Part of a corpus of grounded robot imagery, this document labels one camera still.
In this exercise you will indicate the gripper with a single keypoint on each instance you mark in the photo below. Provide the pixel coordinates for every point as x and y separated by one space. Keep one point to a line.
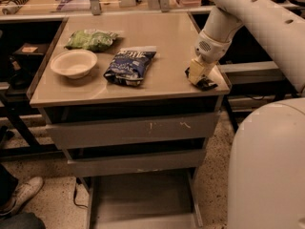
210 50

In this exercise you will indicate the dark rxbar chocolate bar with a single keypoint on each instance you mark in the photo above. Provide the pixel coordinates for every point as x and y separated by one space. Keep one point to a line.
201 82

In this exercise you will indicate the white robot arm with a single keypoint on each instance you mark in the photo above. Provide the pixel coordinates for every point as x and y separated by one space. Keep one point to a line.
266 181

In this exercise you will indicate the top grey drawer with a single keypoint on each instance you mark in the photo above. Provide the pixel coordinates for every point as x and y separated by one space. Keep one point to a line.
132 130

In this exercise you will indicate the grey drawer cabinet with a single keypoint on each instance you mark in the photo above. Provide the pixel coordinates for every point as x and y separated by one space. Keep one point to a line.
165 89

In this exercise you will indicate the middle grey drawer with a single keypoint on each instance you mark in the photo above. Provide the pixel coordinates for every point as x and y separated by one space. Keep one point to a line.
116 165

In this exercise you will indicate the open bottom grey drawer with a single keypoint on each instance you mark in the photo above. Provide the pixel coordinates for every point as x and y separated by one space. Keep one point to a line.
155 200

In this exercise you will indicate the blue chip bag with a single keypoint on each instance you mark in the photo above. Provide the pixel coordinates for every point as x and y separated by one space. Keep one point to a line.
129 65

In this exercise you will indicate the green chip bag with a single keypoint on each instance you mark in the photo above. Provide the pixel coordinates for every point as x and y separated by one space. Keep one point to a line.
91 39

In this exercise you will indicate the white paper bowl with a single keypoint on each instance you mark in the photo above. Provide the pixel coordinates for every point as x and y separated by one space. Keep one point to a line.
74 64

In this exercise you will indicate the black box with label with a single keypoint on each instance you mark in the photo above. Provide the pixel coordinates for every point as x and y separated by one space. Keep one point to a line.
31 52

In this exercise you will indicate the white sneaker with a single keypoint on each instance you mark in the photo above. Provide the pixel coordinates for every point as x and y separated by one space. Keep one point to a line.
13 196

